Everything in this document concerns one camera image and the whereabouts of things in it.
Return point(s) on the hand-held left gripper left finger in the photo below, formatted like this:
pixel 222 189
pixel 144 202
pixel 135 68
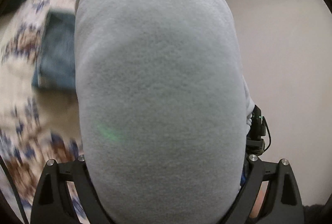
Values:
pixel 79 170

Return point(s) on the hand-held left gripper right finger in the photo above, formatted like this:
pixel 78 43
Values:
pixel 254 170

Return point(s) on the pale grey pants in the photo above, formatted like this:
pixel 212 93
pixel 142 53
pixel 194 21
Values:
pixel 160 83

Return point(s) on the dark cloth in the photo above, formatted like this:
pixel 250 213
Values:
pixel 315 213

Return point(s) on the floral printed blanket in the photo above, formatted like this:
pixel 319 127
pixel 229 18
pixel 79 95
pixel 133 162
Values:
pixel 23 115

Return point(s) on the blue denim jeans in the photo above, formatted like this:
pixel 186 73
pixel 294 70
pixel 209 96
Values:
pixel 55 52

